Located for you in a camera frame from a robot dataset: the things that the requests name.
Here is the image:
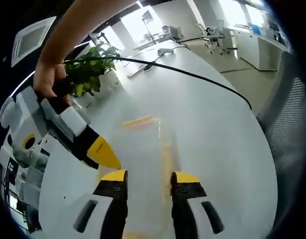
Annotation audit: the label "ceiling air conditioner panel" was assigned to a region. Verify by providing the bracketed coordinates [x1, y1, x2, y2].
[10, 16, 57, 67]

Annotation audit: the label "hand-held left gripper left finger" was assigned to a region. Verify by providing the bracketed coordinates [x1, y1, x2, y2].
[72, 169, 129, 239]

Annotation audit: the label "clear container with yellow buckles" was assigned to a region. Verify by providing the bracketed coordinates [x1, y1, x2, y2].
[97, 114, 186, 239]

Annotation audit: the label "white office cabinets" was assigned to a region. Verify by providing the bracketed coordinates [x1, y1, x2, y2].
[239, 22, 293, 73]

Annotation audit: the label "grey swivel office chair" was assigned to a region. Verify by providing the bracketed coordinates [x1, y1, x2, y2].
[196, 19, 233, 55]

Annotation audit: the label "white handheld device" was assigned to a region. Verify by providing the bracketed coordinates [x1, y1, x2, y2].
[157, 47, 175, 56]

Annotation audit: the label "grey mesh office chair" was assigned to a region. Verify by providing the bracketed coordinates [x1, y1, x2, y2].
[256, 49, 306, 200]

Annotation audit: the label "person's right hand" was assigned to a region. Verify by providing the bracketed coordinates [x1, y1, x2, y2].
[32, 56, 72, 104]

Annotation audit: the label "tripod stand by window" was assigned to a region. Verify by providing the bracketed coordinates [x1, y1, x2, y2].
[141, 10, 156, 45]

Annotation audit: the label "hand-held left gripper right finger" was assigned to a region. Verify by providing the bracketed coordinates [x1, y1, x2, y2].
[170, 171, 226, 239]

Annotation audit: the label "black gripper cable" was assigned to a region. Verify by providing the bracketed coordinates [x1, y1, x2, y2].
[63, 56, 253, 109]

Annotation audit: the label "green potted plant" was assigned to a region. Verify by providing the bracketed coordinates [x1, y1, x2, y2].
[64, 43, 121, 98]

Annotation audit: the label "flat white pad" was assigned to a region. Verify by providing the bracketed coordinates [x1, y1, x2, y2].
[126, 64, 154, 78]

